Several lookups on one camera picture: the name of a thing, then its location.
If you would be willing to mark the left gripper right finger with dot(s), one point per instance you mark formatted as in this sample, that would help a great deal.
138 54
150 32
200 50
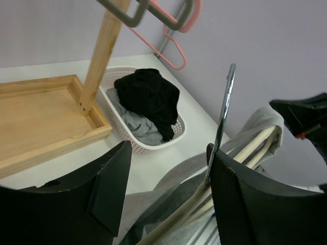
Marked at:
251 208

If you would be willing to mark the white plastic basket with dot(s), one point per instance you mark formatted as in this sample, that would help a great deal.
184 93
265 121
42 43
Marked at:
108 80

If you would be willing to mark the light grey tank top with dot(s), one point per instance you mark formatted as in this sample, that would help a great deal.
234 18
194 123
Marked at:
143 129

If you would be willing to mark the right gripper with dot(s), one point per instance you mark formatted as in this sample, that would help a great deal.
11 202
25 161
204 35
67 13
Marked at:
305 119

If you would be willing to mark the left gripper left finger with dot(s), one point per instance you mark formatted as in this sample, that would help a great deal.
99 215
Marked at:
82 207

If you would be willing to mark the taupe hanger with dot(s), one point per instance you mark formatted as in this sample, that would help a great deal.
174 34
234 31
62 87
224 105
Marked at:
168 18

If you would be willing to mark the wooden clothes rack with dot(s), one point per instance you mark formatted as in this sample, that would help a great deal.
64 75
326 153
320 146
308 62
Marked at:
45 118

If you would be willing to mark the black tank top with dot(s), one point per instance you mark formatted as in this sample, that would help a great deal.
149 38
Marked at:
146 93

